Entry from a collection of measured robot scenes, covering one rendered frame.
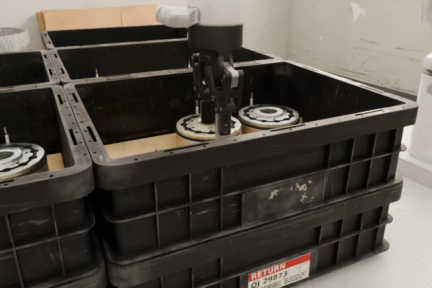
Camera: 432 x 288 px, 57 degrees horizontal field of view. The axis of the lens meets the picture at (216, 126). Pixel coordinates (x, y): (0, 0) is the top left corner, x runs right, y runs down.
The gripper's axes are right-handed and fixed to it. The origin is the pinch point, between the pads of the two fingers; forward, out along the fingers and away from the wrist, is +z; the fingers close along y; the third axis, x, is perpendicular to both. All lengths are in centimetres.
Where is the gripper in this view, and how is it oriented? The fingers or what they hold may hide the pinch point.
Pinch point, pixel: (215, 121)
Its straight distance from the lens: 58.4
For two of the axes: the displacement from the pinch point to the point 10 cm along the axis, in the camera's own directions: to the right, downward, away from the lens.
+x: -9.3, 1.3, -3.5
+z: -0.1, 9.3, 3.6
